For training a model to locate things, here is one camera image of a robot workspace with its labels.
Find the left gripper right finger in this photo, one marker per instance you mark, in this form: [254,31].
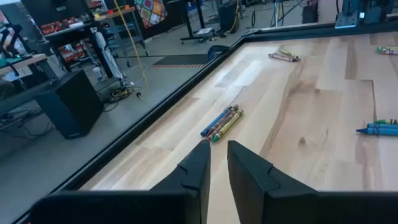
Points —
[264,202]

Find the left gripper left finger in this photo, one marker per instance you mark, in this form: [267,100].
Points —
[174,205]

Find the brown crayon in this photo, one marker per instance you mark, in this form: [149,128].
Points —
[222,121]
[227,121]

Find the black background robot arm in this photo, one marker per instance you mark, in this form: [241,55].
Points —
[12,37]

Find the black computer tower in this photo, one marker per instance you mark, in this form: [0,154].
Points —
[74,105]

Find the black striped floor mat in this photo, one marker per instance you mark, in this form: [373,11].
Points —
[183,59]

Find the blue chair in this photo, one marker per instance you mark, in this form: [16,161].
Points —
[217,51]

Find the black computer case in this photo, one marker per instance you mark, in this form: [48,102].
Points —
[228,15]

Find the metal tripod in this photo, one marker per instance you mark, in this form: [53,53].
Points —
[275,12]

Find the colourful patchwork quilt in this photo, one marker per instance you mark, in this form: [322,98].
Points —
[150,12]

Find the black equipment case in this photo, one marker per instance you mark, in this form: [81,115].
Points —
[310,12]

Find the wooden top desk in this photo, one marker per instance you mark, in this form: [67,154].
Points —
[25,60]

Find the shelf rack with orange bins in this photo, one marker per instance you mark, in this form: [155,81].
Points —
[59,27]

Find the black table frame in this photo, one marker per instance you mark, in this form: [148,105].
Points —
[181,93]

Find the black standing desk frame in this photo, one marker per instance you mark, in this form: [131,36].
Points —
[200,15]

